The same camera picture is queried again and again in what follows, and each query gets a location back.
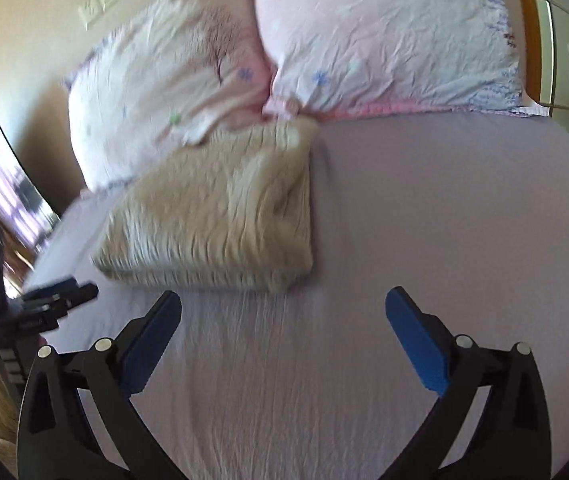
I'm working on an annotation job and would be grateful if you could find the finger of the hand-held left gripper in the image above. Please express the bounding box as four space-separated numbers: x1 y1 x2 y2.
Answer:
24 283 100 332
23 277 79 307

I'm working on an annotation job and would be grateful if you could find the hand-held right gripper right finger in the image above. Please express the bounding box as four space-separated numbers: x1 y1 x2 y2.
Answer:
383 286 553 480

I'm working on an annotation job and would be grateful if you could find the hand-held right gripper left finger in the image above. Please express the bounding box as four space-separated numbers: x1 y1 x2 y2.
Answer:
17 290 186 480

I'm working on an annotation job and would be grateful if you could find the white crinkled garment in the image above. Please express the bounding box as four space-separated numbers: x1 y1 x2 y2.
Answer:
77 285 433 480

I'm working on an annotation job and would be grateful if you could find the dark framed screen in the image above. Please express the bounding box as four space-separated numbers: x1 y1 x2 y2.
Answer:
0 119 61 252

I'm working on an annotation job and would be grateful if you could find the lavender bed sheet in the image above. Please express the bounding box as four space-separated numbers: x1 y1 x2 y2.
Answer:
21 110 569 480

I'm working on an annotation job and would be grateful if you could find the folded beige fleece blanket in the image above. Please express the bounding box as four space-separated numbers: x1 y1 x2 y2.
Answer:
92 117 321 294

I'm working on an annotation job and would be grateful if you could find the pink floral pillow with tree print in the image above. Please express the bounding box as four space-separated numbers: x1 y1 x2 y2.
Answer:
63 0 274 194

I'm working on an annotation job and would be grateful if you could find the pink floral pillow with blue edge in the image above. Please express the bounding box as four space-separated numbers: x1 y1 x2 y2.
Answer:
248 0 551 120

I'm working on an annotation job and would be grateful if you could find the wooden frame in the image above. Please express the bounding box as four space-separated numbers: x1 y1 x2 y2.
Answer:
511 0 548 106

